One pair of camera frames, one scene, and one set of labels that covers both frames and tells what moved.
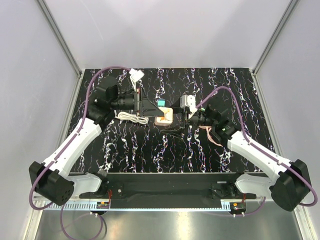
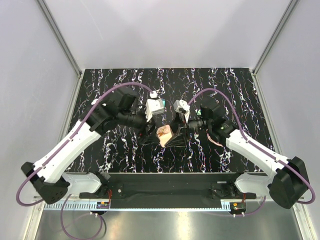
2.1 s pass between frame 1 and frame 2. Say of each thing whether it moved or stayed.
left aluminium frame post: stayed
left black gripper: moved
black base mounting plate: stayed
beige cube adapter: moved
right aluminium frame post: stayed
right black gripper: moved
